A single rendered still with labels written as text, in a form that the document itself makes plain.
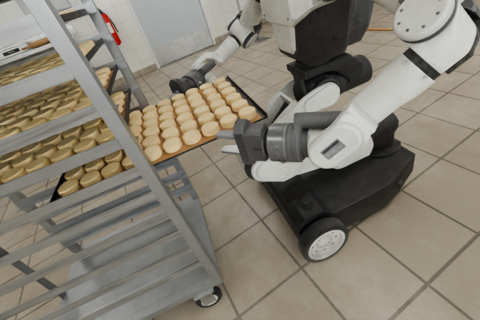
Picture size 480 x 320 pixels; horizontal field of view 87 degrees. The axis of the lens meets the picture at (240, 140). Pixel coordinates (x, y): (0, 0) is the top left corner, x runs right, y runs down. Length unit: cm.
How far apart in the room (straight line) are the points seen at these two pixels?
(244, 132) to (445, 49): 37
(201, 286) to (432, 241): 89
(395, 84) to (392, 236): 86
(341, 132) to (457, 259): 86
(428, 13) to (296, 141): 29
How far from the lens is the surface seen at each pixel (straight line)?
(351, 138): 50
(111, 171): 74
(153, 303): 114
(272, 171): 97
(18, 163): 84
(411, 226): 130
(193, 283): 109
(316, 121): 53
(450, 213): 138
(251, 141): 57
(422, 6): 49
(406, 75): 49
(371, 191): 117
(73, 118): 64
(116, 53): 102
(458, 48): 50
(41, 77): 62
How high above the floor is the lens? 104
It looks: 34 degrees down
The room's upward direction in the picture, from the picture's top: 19 degrees counter-clockwise
